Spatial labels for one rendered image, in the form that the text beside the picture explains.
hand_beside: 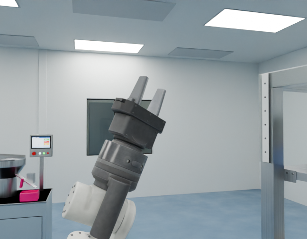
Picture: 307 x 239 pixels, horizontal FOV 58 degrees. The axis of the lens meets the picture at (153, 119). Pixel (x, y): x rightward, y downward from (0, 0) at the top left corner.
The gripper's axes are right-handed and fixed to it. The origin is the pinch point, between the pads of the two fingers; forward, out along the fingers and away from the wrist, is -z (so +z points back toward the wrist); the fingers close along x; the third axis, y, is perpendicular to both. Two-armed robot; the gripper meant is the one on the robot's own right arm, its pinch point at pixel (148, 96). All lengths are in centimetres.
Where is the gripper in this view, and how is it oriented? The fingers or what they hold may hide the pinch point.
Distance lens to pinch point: 55.0
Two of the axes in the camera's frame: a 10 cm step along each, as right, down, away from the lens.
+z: -3.7, 9.1, -1.8
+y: -6.6, -1.2, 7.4
